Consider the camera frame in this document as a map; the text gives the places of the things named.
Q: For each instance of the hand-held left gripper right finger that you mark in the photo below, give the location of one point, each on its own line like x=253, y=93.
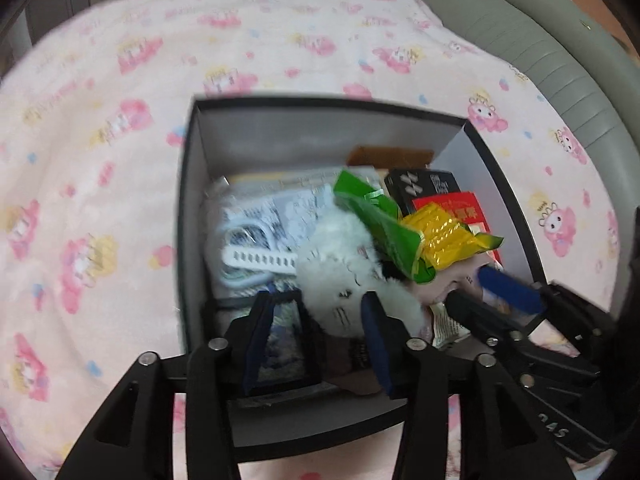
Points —
x=377, y=345

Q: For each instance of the black cardboard box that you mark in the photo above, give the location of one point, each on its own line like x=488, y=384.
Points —
x=300, y=130

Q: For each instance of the small printed paper packet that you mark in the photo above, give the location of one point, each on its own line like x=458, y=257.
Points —
x=446, y=325

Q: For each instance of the yellow foil packet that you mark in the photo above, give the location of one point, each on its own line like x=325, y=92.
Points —
x=445, y=235

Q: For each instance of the green foil packet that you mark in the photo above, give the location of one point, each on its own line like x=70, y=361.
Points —
x=385, y=230

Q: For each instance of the red printed packet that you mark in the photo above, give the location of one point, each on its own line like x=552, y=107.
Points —
x=460, y=205

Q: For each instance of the pink printed blanket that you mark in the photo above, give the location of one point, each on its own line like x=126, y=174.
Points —
x=100, y=185

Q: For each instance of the black patterned small box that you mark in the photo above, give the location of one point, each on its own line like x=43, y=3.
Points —
x=420, y=182

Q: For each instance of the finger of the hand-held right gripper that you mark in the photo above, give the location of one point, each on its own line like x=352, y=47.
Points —
x=510, y=290
x=475, y=317

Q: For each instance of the grey padded headboard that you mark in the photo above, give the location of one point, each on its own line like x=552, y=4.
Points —
x=550, y=50

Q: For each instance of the white plush toy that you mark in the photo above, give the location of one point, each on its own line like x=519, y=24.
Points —
x=345, y=270

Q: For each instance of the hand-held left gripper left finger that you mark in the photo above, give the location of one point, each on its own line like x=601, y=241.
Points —
x=260, y=340

